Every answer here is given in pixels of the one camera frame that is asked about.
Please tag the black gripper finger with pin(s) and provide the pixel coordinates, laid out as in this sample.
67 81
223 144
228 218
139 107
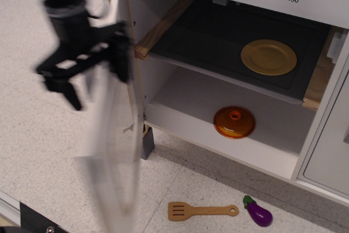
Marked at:
66 88
120 61

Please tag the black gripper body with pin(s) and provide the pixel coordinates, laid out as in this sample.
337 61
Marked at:
81 45

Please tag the white toy oven door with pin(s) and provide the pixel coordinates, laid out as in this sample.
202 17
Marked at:
110 153

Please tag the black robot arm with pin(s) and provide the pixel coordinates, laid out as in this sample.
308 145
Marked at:
81 47

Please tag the dark grey oven tray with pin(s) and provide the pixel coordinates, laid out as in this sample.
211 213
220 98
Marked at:
209 37

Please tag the grey cabinet foot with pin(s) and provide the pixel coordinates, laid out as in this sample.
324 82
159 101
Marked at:
147 143

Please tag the orange pot lid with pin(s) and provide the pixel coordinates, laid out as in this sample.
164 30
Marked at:
234 122

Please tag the white toy kitchen cabinet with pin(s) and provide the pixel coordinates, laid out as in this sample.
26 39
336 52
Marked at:
183 101

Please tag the yellow toy plate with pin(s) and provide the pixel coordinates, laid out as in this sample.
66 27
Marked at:
268 57

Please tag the wooden slotted spatula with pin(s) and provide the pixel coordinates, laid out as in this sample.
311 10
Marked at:
180 211

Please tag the purple toy eggplant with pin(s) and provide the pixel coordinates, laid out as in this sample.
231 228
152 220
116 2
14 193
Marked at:
261 216

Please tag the white right cabinet door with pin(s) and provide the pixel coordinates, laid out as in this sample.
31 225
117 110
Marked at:
326 163

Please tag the aluminium rail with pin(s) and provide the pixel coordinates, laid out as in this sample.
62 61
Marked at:
10 209

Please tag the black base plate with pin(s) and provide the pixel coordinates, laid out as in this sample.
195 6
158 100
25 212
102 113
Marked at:
32 221

